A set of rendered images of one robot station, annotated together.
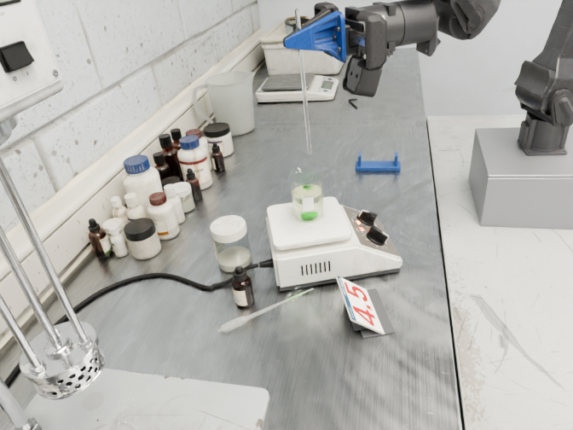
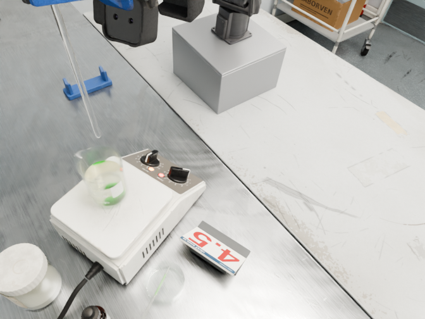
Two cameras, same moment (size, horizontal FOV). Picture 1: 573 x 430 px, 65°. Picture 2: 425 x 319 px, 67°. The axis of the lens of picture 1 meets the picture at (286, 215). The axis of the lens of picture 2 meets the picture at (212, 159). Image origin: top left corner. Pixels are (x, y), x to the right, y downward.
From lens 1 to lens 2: 0.38 m
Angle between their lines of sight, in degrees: 45
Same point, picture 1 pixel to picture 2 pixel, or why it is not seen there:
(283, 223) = (92, 221)
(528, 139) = (227, 30)
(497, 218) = (227, 104)
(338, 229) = (158, 195)
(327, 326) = (199, 287)
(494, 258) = (248, 138)
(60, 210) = not seen: outside the picture
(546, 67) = not seen: outside the picture
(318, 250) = (152, 227)
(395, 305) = (227, 225)
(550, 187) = (258, 67)
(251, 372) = not seen: outside the picture
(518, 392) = (345, 238)
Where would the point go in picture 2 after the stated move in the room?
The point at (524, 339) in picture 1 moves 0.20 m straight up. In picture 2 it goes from (315, 195) to (365, 110)
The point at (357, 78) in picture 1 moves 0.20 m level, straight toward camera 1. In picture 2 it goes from (135, 25) to (289, 142)
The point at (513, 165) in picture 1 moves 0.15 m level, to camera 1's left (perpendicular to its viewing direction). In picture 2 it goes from (229, 57) to (179, 93)
